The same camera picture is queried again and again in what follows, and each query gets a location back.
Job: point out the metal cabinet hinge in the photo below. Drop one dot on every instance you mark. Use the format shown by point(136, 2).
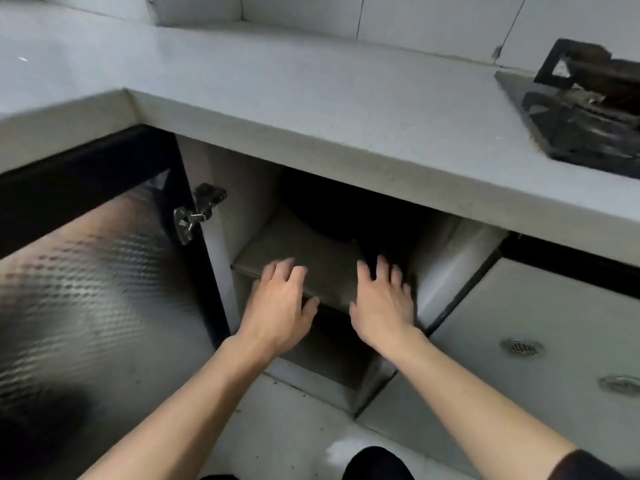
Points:
point(185, 222)

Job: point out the person's black trousers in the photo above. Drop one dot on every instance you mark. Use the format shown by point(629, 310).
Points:
point(375, 464)

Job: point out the black shirt sleeve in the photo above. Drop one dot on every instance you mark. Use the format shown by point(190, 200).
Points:
point(590, 467)

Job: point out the stove burner with pan support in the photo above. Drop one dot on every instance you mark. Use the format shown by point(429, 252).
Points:
point(600, 74)

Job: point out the person's right forearm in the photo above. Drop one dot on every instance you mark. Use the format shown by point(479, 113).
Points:
point(475, 404)

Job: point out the person's left hand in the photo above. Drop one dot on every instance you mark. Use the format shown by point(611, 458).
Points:
point(277, 309)

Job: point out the grey cabinet door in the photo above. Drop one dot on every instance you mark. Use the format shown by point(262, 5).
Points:
point(100, 294)

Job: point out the person's left forearm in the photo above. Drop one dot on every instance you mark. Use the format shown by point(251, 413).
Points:
point(175, 419)

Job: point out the person's right hand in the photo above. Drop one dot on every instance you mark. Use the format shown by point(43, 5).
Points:
point(385, 309)

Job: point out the black glass gas stove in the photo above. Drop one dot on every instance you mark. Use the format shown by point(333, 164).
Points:
point(575, 129)

